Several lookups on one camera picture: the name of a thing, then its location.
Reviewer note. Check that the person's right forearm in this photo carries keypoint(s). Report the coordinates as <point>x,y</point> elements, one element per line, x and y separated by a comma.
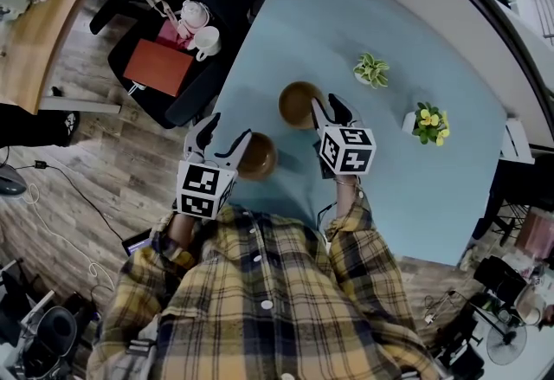
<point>348,203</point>

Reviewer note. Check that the white mug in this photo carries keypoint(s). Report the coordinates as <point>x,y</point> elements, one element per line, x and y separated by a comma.
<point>207,40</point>

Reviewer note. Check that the grey rounded device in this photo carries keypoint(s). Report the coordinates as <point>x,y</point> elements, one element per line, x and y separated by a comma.
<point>10,183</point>

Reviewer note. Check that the black standing fan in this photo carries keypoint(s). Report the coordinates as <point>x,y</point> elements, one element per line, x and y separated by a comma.
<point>506,341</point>

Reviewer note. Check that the person's left forearm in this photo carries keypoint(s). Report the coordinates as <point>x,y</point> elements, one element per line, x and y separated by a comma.
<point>182,233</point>

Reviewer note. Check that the yellow flower potted plant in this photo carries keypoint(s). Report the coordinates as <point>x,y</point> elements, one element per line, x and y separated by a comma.
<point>428,123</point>

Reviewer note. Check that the red book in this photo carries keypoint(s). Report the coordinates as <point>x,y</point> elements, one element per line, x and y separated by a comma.
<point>158,66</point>

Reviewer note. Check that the dark phone with blue screen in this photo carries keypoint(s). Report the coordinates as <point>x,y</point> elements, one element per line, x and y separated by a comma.
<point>138,245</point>

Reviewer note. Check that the green leafy potted plant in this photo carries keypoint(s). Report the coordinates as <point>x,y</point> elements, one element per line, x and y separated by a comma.
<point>370,70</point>

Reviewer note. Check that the light blue table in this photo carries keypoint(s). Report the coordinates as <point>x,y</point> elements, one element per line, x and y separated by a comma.
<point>389,196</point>

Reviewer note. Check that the wooden desk with white frame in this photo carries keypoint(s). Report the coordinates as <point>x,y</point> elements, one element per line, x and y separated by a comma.
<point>43,53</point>

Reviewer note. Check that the white slatted crate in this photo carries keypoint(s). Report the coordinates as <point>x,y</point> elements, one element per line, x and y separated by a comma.
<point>517,140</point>

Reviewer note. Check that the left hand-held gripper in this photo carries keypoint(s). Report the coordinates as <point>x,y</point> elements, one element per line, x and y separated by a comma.
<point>201,183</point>

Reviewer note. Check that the white teapot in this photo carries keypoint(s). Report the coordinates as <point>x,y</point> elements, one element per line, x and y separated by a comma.
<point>194,14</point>

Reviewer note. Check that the pink storage box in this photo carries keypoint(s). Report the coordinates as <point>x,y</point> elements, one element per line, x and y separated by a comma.
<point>536,235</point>

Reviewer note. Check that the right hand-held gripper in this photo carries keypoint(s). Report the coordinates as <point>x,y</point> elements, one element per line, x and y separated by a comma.
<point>350,151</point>

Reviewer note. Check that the person's yellow plaid shirt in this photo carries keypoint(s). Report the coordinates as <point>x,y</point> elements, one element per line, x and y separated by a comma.
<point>259,317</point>

